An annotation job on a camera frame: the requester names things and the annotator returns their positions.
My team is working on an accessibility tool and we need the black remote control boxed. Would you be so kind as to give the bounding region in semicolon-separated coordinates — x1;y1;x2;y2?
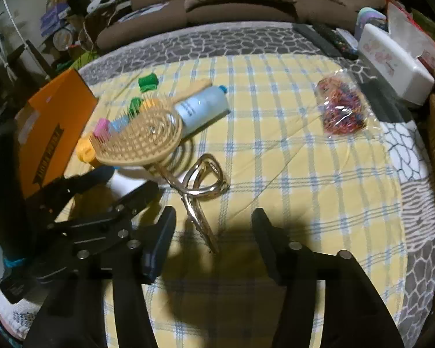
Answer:
313;23;359;60

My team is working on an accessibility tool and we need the white flat item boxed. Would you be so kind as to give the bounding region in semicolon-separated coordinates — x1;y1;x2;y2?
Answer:
107;167;178;207

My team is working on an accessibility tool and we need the white knit cloth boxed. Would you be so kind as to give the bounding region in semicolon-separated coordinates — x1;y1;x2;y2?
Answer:
0;290;40;339

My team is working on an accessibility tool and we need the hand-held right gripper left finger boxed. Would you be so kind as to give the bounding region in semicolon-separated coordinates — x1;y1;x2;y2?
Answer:
23;206;177;348

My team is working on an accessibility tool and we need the purple box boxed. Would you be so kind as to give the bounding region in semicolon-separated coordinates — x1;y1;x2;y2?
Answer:
40;3;71;37

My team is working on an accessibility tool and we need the bag of coloured rubber bands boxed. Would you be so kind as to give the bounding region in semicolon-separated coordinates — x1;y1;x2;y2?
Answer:
315;70;379;139

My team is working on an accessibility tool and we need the green bag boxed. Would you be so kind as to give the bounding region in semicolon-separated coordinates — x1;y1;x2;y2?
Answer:
56;49;100;73

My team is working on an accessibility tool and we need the round tin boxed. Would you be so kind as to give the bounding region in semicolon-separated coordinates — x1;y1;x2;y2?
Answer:
54;27;75;51

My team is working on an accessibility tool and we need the white tissue box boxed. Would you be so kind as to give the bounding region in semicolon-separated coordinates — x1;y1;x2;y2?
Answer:
358;23;435;104

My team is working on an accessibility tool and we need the red and white packet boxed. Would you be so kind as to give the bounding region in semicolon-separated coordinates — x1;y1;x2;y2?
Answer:
386;2;435;69

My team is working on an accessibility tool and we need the yellow plaid cloth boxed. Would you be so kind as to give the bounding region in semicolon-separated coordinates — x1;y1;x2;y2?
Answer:
63;54;410;348

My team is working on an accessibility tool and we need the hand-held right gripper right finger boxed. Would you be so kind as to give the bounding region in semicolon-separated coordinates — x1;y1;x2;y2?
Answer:
251;208;407;348

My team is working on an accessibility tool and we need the black metal rack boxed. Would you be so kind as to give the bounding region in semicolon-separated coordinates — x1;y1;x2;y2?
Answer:
0;40;55;80

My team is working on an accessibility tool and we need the pile of coloured hair rollers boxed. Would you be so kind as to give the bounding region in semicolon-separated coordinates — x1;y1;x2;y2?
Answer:
75;73;159;165

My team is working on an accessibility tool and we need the brown sofa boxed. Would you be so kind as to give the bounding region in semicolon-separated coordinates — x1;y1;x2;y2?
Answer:
96;0;387;53

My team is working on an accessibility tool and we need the light blue bottle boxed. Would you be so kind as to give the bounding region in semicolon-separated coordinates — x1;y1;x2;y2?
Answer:
172;84;230;135

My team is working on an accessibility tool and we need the orange cardboard box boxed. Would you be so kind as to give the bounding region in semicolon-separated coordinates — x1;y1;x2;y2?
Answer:
0;68;99;240

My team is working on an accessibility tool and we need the grey patterned table cloth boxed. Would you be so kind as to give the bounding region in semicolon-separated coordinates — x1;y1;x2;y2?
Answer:
78;22;435;348

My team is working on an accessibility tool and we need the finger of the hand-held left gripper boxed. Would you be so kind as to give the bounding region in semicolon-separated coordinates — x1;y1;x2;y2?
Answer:
40;167;115;225
109;180;160;222

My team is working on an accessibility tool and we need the white plastic device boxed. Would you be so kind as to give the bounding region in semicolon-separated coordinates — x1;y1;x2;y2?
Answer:
85;0;117;13

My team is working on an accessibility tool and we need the white paper sheet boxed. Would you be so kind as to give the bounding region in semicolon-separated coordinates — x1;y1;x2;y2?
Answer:
118;3;169;20

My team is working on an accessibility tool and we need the beige hairbrush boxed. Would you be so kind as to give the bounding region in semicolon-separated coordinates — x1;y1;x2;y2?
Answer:
93;76;214;170

